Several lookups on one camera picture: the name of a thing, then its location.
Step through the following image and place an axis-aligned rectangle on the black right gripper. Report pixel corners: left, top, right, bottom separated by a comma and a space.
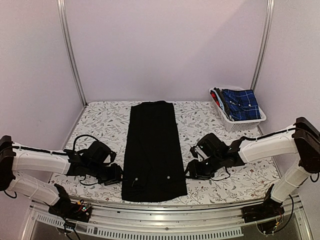
182, 153, 223, 180

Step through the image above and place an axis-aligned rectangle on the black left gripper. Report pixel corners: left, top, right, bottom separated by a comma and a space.
87, 162, 128, 187

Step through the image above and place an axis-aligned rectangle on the black long sleeve shirt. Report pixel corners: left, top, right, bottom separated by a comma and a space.
121, 101, 188, 203

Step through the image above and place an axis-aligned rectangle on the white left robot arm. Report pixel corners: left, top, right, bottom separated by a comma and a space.
0, 135, 123, 217

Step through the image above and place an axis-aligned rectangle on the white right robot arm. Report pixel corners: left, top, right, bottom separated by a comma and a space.
184, 117, 320, 218

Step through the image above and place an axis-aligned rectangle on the floral white tablecloth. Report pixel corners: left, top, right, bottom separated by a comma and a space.
50, 101, 280, 206

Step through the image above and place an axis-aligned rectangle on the red black plaid shirt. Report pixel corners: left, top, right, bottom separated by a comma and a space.
210, 90, 220, 107

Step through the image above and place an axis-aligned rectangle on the blue plaid shirt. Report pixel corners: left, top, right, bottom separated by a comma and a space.
221, 89, 261, 121

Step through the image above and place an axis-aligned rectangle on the light blue folded shirt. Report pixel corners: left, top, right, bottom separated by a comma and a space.
213, 90, 225, 111

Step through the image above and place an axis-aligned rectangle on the dark grey folded shirt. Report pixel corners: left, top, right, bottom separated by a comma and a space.
216, 88, 231, 119

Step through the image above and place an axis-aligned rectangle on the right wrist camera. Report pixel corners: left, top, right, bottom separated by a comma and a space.
190, 133, 229, 161

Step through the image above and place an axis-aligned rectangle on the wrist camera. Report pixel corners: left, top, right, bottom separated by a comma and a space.
82, 141, 117, 166
190, 133, 229, 161

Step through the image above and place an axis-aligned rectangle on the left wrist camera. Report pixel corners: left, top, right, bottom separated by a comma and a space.
82, 141, 117, 166

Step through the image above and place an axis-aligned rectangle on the aluminium front rail frame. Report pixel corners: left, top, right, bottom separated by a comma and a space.
21, 194, 316, 240

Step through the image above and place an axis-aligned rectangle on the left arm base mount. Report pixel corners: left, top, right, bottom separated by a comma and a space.
48, 184, 92, 223

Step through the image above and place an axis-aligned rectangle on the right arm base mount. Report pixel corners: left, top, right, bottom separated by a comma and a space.
241, 185, 285, 235

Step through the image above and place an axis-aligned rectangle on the left aluminium corner post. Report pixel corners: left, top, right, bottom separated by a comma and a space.
56, 0, 88, 107

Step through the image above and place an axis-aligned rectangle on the aluminium corner post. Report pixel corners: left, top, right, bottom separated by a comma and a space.
56, 0, 88, 107
250, 0, 275, 91

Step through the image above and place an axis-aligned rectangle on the right aluminium corner post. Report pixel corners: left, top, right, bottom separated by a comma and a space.
250, 0, 275, 91

